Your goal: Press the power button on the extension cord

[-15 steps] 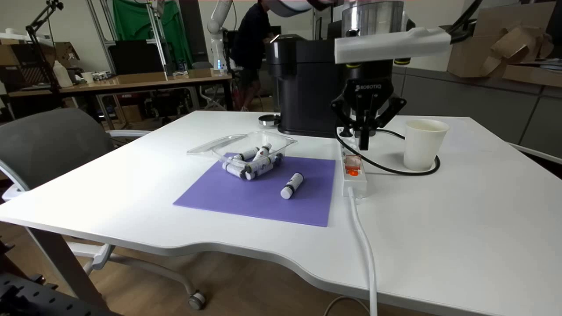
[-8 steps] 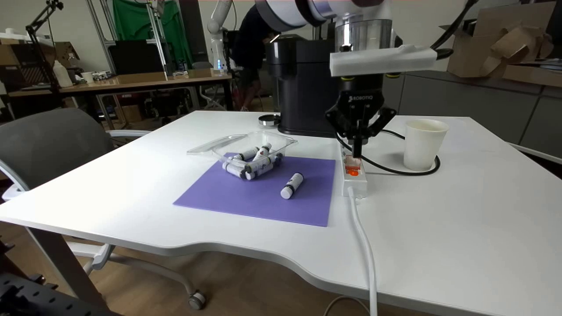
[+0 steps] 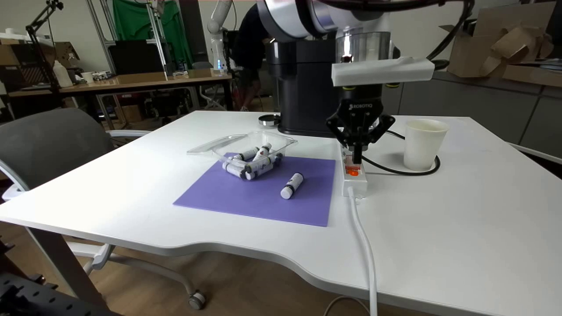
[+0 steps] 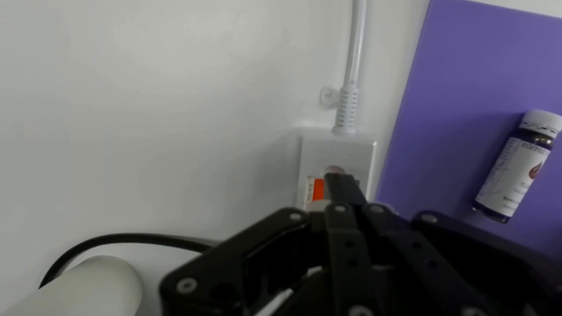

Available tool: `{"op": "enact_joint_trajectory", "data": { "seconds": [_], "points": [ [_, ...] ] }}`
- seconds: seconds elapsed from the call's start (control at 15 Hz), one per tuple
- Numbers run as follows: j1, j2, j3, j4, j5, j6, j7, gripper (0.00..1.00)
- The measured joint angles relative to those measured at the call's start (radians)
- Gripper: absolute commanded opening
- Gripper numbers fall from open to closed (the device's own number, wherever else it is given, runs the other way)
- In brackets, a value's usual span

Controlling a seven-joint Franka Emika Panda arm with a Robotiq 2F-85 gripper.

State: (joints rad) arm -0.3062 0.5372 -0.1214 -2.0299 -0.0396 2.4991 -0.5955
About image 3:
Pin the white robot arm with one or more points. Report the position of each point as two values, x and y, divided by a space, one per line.
217 35

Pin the black perforated plate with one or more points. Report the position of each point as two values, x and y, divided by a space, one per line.
39 298

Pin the purple mat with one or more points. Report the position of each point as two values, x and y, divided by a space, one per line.
259 197

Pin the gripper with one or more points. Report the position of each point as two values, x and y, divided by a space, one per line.
361 98

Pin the brown cardboard box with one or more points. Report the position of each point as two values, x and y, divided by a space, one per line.
26 52

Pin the wooden table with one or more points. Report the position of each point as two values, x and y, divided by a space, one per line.
131 81

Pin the clear plastic lid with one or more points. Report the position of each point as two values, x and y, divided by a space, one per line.
215 145

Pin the aluminium frame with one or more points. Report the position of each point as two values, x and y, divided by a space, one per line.
157 39

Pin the black appliance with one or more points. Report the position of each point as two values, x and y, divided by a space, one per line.
303 92

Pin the grey chair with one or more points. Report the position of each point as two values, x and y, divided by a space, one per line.
48 145

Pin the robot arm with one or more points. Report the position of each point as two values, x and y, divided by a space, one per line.
298 15

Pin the green cloth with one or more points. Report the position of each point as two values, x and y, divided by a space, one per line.
131 19

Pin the clear plastic container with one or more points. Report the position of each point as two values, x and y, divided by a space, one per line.
281 142

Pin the black monitor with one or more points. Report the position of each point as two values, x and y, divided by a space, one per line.
136 57

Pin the person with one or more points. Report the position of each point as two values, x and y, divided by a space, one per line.
248 44

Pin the heap of white tubes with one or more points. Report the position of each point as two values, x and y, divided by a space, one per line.
252 164

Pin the white paper cup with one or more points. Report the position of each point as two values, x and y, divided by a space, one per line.
423 145

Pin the white tube with black cap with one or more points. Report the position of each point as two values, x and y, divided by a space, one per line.
292 185

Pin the black jointed stand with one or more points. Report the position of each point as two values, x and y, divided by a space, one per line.
39 44

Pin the white power strip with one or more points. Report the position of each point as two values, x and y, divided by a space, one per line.
355 182

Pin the heap of cardboard boxes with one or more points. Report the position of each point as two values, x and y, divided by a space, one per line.
500 44

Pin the white plastic bottle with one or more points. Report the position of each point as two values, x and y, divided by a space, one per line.
61 75

